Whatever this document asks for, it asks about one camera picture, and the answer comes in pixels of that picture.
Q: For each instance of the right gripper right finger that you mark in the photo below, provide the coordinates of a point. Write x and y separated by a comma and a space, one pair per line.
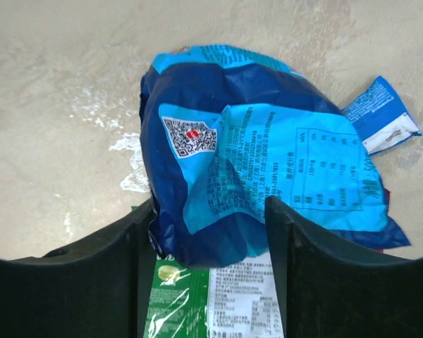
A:
328, 286

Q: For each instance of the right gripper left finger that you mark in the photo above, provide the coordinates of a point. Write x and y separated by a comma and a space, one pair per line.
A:
98, 286

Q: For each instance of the green snack bag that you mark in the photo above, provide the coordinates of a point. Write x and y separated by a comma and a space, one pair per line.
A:
239, 300

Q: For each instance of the blue snack bar wrapper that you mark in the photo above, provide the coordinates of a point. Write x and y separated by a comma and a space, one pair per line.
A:
380, 117

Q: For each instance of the blue gummy candy bag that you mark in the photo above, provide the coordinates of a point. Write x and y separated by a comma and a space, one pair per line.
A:
224, 128

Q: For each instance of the red chips bag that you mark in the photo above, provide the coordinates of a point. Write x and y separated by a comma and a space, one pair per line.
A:
387, 200

